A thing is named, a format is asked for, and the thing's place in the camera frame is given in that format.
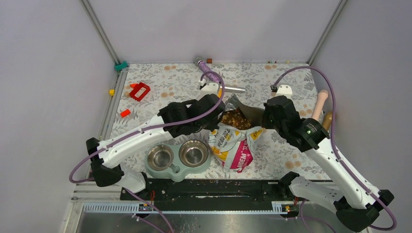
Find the green double pet bowl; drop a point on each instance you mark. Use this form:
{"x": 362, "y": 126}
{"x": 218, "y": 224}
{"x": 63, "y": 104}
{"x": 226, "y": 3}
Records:
{"x": 175, "y": 162}

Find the red plastic block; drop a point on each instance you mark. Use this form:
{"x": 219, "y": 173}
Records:
{"x": 139, "y": 91}

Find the gold microphone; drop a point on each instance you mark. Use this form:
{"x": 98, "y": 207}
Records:
{"x": 327, "y": 120}

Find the pet food bag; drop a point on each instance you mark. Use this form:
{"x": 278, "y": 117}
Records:
{"x": 234, "y": 141}

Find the purple glitter microphone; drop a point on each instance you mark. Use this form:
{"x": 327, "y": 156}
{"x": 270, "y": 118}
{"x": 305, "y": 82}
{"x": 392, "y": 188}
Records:
{"x": 204, "y": 68}

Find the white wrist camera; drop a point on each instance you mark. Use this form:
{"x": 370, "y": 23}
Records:
{"x": 282, "y": 90}
{"x": 209, "y": 88}

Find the floral table mat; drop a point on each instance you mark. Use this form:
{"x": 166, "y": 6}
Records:
{"x": 274, "y": 157}

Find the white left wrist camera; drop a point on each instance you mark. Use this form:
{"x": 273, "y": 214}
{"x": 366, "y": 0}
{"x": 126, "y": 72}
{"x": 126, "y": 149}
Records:
{"x": 209, "y": 88}

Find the small orange-red block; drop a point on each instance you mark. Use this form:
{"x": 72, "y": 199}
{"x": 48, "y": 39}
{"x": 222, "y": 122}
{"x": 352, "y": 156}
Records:
{"x": 125, "y": 113}

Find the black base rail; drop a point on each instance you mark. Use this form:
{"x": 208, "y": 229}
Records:
{"x": 216, "y": 195}

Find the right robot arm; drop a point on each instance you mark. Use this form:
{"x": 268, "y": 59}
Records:
{"x": 356, "y": 202}

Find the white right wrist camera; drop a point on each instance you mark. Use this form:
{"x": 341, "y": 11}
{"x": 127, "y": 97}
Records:
{"x": 282, "y": 90}

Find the teal corner clip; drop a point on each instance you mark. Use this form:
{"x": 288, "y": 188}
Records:
{"x": 121, "y": 66}

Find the pink microphone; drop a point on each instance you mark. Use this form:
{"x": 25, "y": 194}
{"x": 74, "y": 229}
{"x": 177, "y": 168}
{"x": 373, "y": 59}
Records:
{"x": 321, "y": 99}

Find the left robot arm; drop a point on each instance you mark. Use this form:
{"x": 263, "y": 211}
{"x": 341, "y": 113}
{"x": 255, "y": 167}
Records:
{"x": 174, "y": 120}

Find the silver metal microphone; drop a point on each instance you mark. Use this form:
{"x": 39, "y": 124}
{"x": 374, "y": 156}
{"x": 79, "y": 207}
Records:
{"x": 234, "y": 89}

